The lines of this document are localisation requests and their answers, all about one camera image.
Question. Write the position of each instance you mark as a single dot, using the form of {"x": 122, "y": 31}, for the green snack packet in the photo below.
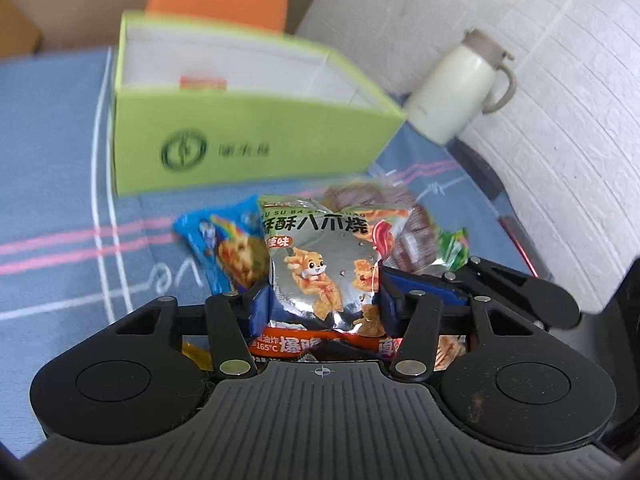
{"x": 452, "y": 249}

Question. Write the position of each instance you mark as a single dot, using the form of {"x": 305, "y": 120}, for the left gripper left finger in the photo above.
{"x": 230, "y": 320}

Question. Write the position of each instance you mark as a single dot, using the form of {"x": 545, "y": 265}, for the light green cardboard box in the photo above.
{"x": 200, "y": 102}

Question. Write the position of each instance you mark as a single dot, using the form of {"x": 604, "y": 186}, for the blue cookie packet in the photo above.
{"x": 228, "y": 243}

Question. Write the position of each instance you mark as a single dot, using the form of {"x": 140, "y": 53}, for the dark red date pack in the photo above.
{"x": 399, "y": 226}

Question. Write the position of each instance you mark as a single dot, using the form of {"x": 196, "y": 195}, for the silver octopus snack bag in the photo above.
{"x": 323, "y": 267}

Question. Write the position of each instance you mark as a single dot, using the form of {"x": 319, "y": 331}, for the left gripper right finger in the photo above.
{"x": 410, "y": 319}

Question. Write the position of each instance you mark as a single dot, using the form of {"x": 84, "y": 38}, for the white thermos jug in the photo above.
{"x": 471, "y": 79}

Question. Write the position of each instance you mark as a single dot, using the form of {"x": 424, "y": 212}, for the red chips bag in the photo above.
{"x": 289, "y": 344}

